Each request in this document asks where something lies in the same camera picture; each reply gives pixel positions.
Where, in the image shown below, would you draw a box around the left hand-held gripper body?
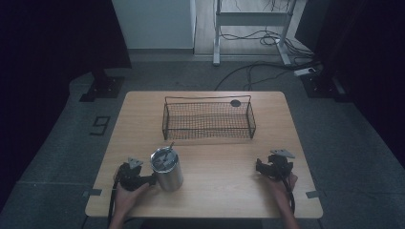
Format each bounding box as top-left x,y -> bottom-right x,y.
115,156 -> 152,192

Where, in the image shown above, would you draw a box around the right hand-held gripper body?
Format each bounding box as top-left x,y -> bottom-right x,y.
261,148 -> 296,182

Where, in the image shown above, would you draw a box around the silver metal tumbler with lid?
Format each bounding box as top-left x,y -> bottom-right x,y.
149,141 -> 184,193

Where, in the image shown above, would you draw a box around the black wire mesh basket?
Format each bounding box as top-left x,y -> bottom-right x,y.
161,94 -> 257,141

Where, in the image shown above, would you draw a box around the person's right hand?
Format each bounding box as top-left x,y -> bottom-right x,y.
266,172 -> 299,204

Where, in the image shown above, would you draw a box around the person's left hand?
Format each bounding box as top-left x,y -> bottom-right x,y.
114,182 -> 154,220

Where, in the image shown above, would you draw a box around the black floor stand base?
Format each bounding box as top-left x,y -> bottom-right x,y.
300,70 -> 348,99
78,68 -> 126,103

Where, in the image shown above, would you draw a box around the white power strip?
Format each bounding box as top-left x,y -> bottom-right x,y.
293,67 -> 317,77

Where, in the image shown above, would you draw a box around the dark curtain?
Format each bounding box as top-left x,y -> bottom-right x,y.
0,0 -> 133,96
294,0 -> 405,166

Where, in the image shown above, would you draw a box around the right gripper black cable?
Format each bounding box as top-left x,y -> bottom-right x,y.
278,171 -> 296,215

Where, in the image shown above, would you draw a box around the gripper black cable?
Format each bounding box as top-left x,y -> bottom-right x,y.
106,165 -> 123,227
278,171 -> 296,215

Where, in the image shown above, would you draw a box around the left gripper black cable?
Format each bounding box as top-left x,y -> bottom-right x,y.
106,165 -> 123,227

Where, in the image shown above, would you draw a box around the black floor cables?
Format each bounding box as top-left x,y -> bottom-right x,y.
214,29 -> 323,92

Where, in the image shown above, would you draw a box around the white metal desk frame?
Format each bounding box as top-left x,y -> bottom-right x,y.
212,0 -> 299,67

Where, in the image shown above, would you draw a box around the white wall panel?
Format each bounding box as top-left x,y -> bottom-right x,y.
111,0 -> 197,52

